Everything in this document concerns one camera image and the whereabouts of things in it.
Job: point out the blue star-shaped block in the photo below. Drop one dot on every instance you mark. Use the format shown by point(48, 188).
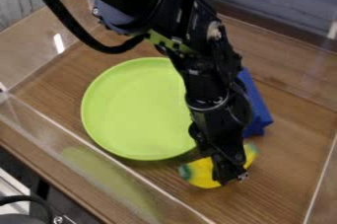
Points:
point(263, 118)

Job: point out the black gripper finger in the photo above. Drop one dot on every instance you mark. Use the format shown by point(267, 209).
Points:
point(206, 148)
point(227, 170)

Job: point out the yellow toy banana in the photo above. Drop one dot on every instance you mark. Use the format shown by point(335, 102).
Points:
point(198, 172)

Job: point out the clear acrylic enclosure wall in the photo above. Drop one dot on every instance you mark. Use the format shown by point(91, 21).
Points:
point(46, 71)

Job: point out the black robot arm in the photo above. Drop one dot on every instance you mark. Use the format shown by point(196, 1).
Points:
point(187, 33)

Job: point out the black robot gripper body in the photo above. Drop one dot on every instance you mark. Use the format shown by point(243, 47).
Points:
point(220, 122)

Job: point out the green round plate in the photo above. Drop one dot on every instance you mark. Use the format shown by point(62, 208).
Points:
point(134, 112)

